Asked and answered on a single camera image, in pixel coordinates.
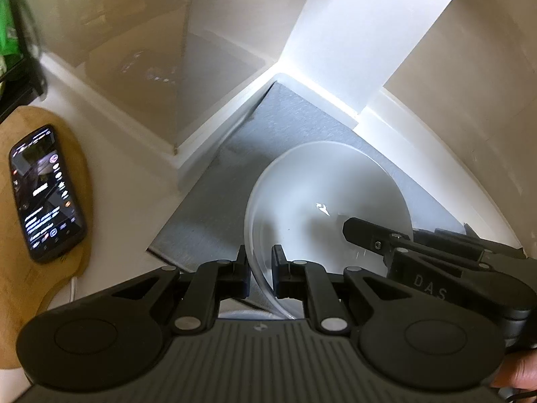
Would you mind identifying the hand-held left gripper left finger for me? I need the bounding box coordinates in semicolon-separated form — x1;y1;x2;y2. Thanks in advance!
111;244;252;332

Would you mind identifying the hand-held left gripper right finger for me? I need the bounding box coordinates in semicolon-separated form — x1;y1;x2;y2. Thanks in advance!
271;244;414;333

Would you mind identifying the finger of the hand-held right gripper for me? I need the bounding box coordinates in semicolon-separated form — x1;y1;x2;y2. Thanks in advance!
343;217;483;270
413;227;527;260

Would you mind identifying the plain white bowl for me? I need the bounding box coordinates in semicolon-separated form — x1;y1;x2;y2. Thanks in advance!
244;142;414;320

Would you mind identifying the person's right hand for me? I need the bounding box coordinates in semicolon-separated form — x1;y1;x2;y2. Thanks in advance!
490;352;537;389

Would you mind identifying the grey mat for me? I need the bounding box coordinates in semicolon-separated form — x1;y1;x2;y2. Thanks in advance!
147;82;468;273

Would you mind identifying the black smartphone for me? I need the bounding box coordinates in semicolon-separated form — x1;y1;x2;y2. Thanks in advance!
9;125;89;264

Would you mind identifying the wooden cutting board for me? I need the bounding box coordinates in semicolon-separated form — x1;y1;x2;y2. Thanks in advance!
0;106;95;370

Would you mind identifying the clear splash guard panel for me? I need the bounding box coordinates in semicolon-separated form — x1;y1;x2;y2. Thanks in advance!
25;0;269;156

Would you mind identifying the black shelf rack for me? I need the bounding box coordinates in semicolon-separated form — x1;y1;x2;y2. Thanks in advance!
0;0;47;122

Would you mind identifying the green packet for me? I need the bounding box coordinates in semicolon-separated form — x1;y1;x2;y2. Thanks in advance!
0;0;21;57

